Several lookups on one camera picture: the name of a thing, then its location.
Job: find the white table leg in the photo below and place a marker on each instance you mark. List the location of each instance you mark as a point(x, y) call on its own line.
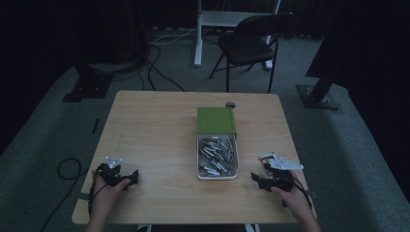
point(252, 228)
point(144, 228)

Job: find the person's right hand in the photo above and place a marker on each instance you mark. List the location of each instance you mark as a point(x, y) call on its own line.
point(293, 199)

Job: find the green box lid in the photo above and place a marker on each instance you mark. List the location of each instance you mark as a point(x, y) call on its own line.
point(215, 120)

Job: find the tray of metal parts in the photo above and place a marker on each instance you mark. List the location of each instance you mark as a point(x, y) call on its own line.
point(217, 177)

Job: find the black slanted stand with base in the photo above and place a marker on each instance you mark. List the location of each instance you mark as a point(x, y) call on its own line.
point(317, 93)

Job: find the small round dark object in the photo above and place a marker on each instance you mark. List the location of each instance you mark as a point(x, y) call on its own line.
point(230, 104)

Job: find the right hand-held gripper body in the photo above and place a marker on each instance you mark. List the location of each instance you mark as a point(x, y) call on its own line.
point(280, 177)

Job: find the small black strip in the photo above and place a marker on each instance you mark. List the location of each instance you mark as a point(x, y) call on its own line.
point(95, 126)

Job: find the pile of metal screws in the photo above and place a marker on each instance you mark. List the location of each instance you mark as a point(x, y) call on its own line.
point(216, 156)

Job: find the white desk frame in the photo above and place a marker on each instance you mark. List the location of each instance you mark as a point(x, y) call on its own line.
point(206, 19)

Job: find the black stand with flat base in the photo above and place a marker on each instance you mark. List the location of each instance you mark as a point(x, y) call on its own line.
point(88, 87)

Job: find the black folding chair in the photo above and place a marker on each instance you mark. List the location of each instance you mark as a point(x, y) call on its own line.
point(246, 48)

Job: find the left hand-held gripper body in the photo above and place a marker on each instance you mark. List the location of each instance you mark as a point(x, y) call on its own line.
point(111, 175)

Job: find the person's left hand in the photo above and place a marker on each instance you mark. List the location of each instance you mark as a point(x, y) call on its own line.
point(108, 199)

